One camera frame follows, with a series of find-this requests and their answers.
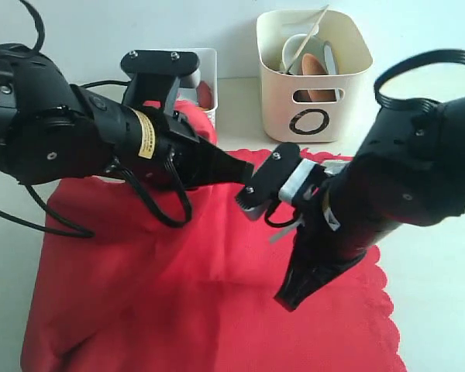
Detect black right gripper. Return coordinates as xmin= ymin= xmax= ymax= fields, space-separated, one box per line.
xmin=274 ymin=162 xmax=403 ymax=312

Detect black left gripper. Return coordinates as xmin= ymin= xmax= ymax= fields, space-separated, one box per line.
xmin=112 ymin=104 xmax=254 ymax=188

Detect red sausage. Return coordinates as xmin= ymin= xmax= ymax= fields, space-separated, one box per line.
xmin=196 ymin=81 xmax=214 ymax=110

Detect brown clay plate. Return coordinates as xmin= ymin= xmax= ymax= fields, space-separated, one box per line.
xmin=294 ymin=53 xmax=336 ymax=102

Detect red table cloth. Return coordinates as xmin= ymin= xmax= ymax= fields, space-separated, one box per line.
xmin=21 ymin=99 xmax=408 ymax=372

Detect white floral ceramic bowl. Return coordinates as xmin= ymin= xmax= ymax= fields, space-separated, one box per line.
xmin=280 ymin=34 xmax=326 ymax=74

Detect silver table knife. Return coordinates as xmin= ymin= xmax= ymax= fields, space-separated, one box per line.
xmin=322 ymin=40 xmax=341 ymax=100

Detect wooden chopstick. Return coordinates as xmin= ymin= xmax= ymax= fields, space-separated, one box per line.
xmin=283 ymin=4 xmax=329 ymax=74

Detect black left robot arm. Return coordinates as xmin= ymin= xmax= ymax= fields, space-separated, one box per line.
xmin=0 ymin=43 xmax=253 ymax=188

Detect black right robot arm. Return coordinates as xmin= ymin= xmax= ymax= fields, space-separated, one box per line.
xmin=275 ymin=97 xmax=465 ymax=311

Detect cream plastic bin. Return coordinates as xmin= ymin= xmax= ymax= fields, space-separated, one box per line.
xmin=257 ymin=9 xmax=373 ymax=143

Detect white perforated plastic basket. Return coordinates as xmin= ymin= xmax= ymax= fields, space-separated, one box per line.
xmin=193 ymin=48 xmax=218 ymax=126

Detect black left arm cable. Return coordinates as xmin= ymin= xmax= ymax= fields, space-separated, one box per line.
xmin=0 ymin=0 xmax=193 ymax=238

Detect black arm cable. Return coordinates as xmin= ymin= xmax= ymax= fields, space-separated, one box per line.
xmin=374 ymin=48 xmax=465 ymax=113
xmin=0 ymin=0 xmax=193 ymax=238

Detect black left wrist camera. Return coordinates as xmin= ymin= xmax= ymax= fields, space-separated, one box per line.
xmin=120 ymin=50 xmax=201 ymax=115

